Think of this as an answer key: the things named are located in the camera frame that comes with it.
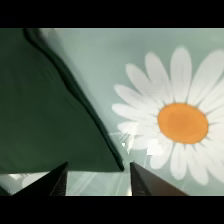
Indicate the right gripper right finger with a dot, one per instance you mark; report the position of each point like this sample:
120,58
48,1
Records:
146,184

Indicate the dark green garment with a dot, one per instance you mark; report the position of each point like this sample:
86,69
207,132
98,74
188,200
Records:
40,110

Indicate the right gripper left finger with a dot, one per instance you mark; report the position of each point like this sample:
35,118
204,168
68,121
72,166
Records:
50,185

